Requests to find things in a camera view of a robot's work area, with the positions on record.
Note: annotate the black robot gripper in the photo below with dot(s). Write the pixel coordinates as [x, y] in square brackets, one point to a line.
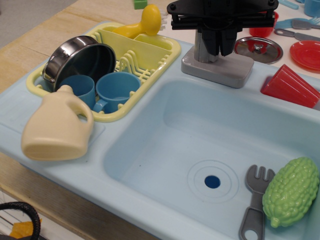
[228, 16]

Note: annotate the grey toy faucet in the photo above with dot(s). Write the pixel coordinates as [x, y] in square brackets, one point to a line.
[232, 70]

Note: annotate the red bowl background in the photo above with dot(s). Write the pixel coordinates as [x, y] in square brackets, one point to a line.
[263, 32]

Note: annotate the steel pot lid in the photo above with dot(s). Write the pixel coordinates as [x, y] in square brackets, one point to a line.
[259, 49]

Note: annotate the blue toy utensil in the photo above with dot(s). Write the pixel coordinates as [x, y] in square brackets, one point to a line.
[286, 24]

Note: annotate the yellow dish brush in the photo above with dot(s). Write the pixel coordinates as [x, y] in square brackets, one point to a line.
[152, 21]

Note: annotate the red plastic cup lying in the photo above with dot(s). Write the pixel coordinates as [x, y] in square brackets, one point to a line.
[287, 85]

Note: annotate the grey toy spatula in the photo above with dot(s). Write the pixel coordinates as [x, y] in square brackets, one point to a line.
[304, 25]

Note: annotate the grey toy spoon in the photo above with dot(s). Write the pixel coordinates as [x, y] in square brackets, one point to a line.
[296, 35]

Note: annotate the red plastic plate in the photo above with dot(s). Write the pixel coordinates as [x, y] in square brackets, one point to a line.
[306, 53]

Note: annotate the green block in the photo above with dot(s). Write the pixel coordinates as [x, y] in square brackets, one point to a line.
[140, 4]

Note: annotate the blue cup background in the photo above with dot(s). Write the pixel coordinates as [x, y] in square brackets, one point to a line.
[312, 8]

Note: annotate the light blue toy sink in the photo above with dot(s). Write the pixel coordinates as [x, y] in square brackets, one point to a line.
[176, 164]

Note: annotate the steel cooking pot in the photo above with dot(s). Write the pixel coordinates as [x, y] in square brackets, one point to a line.
[80, 55]

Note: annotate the blue cup left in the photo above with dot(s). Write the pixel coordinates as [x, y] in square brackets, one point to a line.
[83, 87]

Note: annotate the green bitter melon toy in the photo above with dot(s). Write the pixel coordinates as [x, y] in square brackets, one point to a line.
[291, 192]

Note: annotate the cream detergent bottle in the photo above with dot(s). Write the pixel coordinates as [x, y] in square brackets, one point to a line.
[59, 129]

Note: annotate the grey toy fork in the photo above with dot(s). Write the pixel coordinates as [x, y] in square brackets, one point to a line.
[257, 180]

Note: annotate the orange paper piece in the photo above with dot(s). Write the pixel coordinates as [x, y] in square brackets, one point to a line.
[27, 229]

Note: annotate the blue cup with handle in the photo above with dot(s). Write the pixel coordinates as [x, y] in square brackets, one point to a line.
[114, 89]

